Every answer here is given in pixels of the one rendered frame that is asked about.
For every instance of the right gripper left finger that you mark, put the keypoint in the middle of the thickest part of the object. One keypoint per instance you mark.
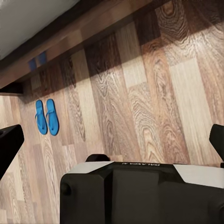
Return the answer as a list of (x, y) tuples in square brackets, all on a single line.
[(11, 140)]

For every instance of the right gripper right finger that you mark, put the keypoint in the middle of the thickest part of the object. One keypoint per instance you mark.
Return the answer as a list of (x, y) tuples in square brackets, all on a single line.
[(217, 139)]

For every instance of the bed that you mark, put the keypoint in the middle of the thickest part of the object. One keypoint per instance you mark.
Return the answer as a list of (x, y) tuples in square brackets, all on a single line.
[(37, 34)]

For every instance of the sandal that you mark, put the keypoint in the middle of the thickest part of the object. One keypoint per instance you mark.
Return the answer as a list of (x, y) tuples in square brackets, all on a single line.
[(53, 120), (41, 120)]

